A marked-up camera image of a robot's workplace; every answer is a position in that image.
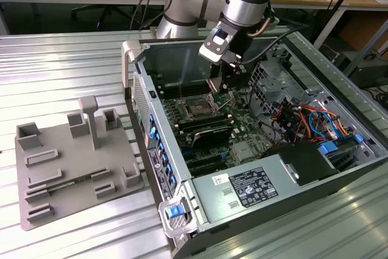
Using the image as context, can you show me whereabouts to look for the silver green CPU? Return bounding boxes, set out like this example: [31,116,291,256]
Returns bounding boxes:
[206,76,224,94]

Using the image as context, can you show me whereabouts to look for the metal socket cover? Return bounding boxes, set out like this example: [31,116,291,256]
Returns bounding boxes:
[210,90,235,110]

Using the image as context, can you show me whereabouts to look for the CPU socket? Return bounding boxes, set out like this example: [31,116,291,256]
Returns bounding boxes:
[181,95,221,122]

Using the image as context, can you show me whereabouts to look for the metal drive cage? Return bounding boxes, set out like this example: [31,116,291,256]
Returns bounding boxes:
[247,58,307,117]

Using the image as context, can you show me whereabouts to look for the green motherboard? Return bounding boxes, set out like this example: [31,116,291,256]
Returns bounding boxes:
[151,70,273,178]

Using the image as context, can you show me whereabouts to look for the black expansion card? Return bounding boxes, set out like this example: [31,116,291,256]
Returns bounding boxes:
[190,124,235,150]

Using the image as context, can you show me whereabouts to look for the brown cardboard box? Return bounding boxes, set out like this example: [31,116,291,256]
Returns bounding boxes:
[336,12,388,50]

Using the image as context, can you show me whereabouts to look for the grey open PC case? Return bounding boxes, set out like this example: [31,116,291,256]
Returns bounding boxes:
[121,36,388,259]

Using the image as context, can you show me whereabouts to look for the black plastic air shroud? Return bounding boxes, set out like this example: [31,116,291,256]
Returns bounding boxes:
[263,142,340,187]

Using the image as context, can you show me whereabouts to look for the silver power supply unit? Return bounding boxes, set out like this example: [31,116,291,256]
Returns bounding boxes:
[192,152,293,223]

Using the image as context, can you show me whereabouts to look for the blue case latch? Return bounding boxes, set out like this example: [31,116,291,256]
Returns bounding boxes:
[166,206,182,220]

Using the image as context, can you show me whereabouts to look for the grey parts rack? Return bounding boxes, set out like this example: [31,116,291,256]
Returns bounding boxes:
[14,95,146,232]

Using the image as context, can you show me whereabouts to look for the green RAM stick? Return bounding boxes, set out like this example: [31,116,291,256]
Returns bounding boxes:
[47,174,93,192]

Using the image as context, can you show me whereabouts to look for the brown wrist cable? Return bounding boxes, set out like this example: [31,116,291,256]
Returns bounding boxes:
[247,16,273,41]

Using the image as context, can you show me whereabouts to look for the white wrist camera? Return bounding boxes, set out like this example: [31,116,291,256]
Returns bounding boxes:
[198,27,243,67]

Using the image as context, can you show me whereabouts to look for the black camera cable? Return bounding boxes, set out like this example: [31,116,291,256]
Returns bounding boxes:
[241,25,306,66]

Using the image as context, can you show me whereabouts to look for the orange wire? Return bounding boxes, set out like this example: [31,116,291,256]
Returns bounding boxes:
[271,104,310,120]

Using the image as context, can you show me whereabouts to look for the blue wire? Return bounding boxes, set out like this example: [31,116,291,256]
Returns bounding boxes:
[308,109,338,142]

